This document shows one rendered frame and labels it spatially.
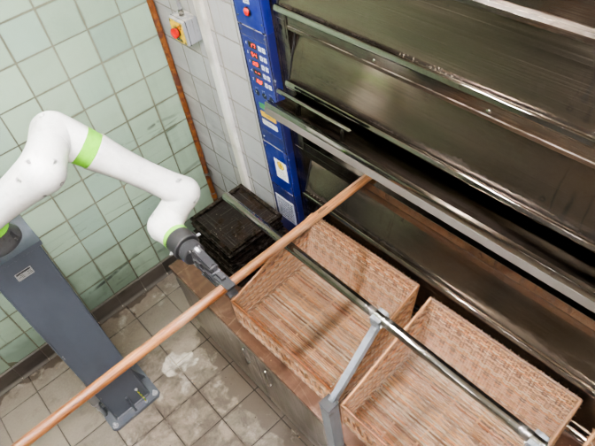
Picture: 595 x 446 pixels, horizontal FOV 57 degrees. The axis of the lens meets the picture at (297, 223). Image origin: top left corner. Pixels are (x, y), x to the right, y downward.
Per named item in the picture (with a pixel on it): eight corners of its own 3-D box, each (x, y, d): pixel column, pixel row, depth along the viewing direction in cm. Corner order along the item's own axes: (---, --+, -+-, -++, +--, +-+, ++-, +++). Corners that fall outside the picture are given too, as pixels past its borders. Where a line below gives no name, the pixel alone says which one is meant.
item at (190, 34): (189, 32, 221) (181, 8, 213) (203, 39, 215) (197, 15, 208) (173, 39, 218) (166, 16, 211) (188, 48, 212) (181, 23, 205)
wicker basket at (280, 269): (318, 251, 243) (312, 209, 223) (420, 325, 213) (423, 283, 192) (235, 321, 224) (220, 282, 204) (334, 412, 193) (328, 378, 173)
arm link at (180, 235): (168, 257, 176) (159, 240, 170) (197, 237, 181) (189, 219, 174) (178, 268, 173) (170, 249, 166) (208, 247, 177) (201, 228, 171)
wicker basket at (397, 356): (426, 333, 210) (430, 292, 190) (564, 434, 179) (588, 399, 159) (339, 423, 191) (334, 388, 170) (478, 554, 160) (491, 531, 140)
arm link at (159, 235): (159, 234, 188) (135, 228, 179) (177, 203, 186) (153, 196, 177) (181, 256, 180) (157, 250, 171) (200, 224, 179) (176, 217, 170)
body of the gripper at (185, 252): (194, 233, 170) (211, 249, 165) (201, 249, 176) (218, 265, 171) (174, 247, 167) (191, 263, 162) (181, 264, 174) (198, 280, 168)
